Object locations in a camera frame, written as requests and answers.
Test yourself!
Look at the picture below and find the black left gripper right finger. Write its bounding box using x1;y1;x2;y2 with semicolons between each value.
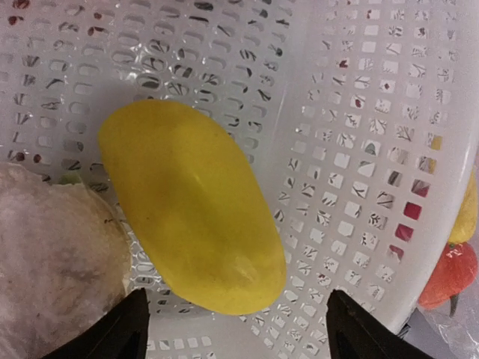
326;289;430;359

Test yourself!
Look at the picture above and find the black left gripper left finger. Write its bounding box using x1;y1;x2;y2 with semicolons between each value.
43;289;150;359

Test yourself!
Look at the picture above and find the clear zip top bag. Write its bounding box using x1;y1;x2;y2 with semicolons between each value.
415;171;479;359

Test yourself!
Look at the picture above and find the orange toy pumpkin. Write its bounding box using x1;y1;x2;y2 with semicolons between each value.
418;242;478;310

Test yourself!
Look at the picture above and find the yellow toy mango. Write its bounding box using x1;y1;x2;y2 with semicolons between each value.
98;99;287;315

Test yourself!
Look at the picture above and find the red toy bell pepper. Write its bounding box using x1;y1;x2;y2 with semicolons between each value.
388;179;430;263

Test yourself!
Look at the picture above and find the white toy cauliflower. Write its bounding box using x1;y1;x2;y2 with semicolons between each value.
1;163;132;358

